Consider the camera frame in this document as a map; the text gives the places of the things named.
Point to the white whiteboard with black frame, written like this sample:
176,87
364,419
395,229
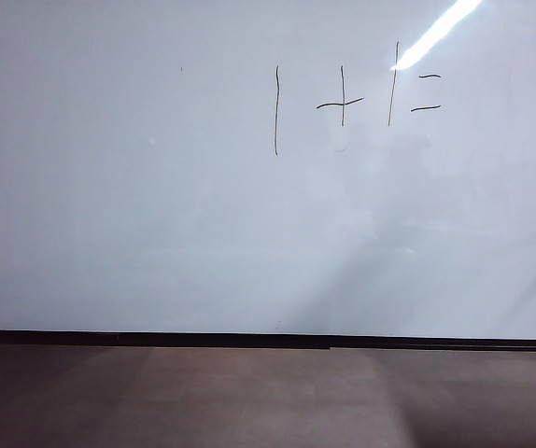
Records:
156,210

